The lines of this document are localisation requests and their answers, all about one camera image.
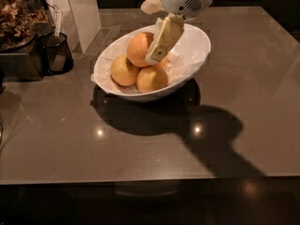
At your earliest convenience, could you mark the black mesh cup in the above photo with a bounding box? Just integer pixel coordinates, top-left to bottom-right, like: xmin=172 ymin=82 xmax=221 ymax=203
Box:
xmin=37 ymin=33 xmax=73 ymax=75

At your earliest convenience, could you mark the white spoon handle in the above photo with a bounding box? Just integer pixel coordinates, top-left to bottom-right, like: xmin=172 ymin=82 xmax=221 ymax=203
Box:
xmin=53 ymin=6 xmax=63 ymax=38

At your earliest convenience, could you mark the front orange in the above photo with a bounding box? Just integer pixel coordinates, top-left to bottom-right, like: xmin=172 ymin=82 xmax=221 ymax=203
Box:
xmin=137 ymin=66 xmax=169 ymax=93

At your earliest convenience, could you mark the white oval bowl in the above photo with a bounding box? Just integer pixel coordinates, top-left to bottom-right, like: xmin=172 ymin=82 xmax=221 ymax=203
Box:
xmin=92 ymin=22 xmax=212 ymax=103

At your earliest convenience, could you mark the left yellow orange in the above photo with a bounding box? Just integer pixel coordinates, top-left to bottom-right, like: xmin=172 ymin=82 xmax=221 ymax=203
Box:
xmin=111 ymin=54 xmax=140 ymax=86

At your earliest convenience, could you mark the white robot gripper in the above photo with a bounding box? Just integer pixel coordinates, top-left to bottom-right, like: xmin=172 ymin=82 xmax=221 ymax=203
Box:
xmin=141 ymin=0 xmax=213 ymax=66

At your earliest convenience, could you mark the hidden back orange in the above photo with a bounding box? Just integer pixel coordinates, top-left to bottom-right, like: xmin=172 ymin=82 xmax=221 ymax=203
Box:
xmin=157 ymin=58 xmax=168 ymax=69

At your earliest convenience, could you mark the glass snack jar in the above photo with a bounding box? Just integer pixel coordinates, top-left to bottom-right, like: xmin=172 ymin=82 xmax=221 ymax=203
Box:
xmin=0 ymin=0 xmax=36 ymax=52

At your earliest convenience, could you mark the top orange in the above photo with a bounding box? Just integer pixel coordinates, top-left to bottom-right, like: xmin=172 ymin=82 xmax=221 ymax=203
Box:
xmin=127 ymin=32 xmax=154 ymax=68

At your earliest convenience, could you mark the white sign panel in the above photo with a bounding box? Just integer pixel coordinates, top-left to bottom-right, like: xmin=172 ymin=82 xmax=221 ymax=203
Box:
xmin=46 ymin=0 xmax=101 ymax=53

